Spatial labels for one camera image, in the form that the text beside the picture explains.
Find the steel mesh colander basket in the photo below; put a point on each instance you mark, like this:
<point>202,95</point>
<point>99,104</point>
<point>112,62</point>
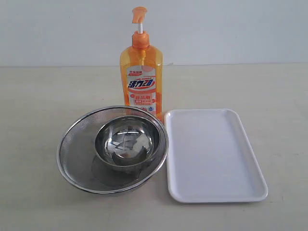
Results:
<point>80,166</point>

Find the small stainless steel bowl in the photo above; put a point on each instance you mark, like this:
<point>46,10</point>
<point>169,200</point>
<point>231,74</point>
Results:
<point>127,143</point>

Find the orange dish soap pump bottle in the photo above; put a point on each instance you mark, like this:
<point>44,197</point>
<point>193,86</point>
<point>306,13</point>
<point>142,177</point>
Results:
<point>141,70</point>

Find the white rectangular plastic tray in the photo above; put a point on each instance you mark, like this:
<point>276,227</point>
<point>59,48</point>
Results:
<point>210,158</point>

